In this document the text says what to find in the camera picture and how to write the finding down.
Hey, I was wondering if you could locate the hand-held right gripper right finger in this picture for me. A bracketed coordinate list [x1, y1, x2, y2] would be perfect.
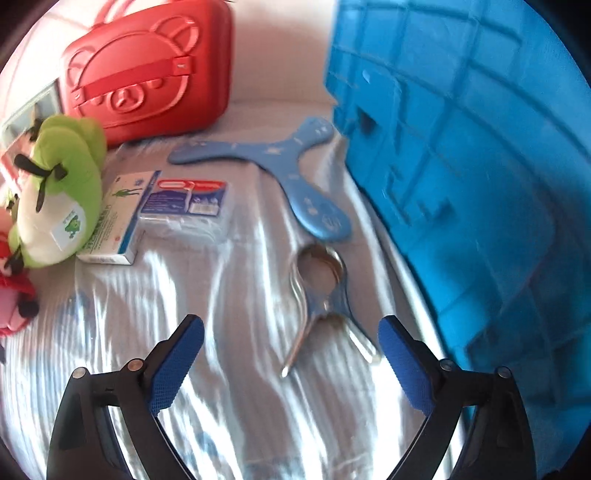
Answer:
[378, 315, 539, 480]

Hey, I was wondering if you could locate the blue three-blade boomerang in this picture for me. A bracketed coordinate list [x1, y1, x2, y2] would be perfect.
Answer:
[167, 116, 354, 241]

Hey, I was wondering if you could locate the white and green medicine box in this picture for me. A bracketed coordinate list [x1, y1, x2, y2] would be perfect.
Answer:
[76, 170, 162, 267]

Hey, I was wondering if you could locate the clear floss pick box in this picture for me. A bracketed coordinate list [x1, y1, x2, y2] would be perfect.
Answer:
[139, 179, 230, 243]

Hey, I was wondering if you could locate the blue plastic crate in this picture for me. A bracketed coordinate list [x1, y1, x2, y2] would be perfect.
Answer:
[325, 0, 591, 464]

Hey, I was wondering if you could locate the green pig plush toy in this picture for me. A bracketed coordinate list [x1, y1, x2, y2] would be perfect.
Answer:
[8, 114, 108, 269]

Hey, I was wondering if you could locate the grey flat box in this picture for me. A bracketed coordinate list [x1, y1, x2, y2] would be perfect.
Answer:
[0, 78, 63, 153]

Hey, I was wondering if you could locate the metal spring clip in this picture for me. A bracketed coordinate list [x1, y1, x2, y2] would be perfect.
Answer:
[281, 244, 382, 378]

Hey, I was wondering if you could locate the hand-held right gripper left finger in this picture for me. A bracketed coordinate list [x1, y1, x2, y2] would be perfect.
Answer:
[46, 314, 205, 480]

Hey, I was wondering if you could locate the red bear-embossed suitcase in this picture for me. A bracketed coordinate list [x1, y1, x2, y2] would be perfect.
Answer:
[60, 0, 234, 144]

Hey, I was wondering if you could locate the red plush toy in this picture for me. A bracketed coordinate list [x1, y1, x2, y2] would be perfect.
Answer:
[0, 203, 38, 340]

